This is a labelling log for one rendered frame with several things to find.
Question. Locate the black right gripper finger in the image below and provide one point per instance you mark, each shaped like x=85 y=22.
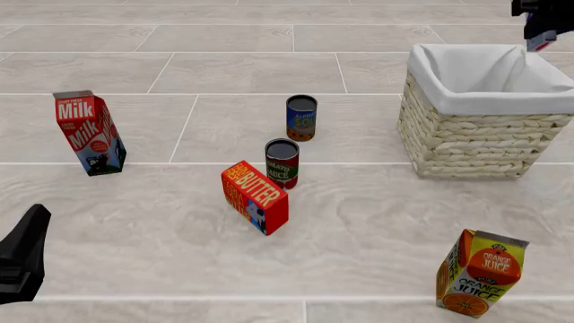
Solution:
x=545 y=26

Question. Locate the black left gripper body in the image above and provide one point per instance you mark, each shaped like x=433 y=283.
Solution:
x=18 y=284

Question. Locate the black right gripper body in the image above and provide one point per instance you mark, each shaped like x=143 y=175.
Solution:
x=545 y=7

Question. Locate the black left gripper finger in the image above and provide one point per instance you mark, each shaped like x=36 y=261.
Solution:
x=28 y=235

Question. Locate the cream cheese box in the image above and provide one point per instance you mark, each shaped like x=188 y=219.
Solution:
x=540 y=42

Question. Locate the white cloth basket liner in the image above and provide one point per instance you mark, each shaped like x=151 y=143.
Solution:
x=475 y=77

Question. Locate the woven cream wicker basket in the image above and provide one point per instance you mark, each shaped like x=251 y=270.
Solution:
x=475 y=148

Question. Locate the red milk carton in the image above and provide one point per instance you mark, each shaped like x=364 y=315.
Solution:
x=89 y=134

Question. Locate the red butter box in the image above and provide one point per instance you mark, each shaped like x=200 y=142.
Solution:
x=258 y=198

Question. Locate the orange juice carton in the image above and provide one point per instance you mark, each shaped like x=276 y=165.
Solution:
x=482 y=276

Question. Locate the blue soup can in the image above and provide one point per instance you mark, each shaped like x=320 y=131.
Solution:
x=301 y=122

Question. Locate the red tomato sauce can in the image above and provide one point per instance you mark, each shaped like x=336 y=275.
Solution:
x=282 y=168

